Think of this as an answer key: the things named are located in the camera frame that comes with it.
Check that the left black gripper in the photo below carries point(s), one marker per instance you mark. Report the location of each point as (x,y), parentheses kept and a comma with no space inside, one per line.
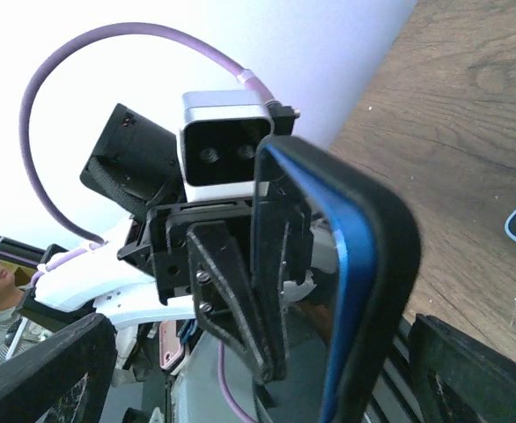
(235,255)

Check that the black phone blue edge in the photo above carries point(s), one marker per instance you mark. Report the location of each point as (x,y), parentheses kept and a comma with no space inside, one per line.
(325,182)

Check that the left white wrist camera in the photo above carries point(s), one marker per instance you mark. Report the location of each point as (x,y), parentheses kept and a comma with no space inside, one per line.
(218,137)

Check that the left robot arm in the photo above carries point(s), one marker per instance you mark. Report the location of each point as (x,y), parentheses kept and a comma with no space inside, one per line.
(135,163)

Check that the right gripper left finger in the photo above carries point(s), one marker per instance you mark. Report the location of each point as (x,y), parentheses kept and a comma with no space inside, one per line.
(77,360)

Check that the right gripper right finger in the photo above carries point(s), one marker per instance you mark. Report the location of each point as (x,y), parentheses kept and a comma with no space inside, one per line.
(456,378)

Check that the black phone case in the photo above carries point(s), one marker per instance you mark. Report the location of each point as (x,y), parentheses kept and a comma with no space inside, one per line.
(398,244)

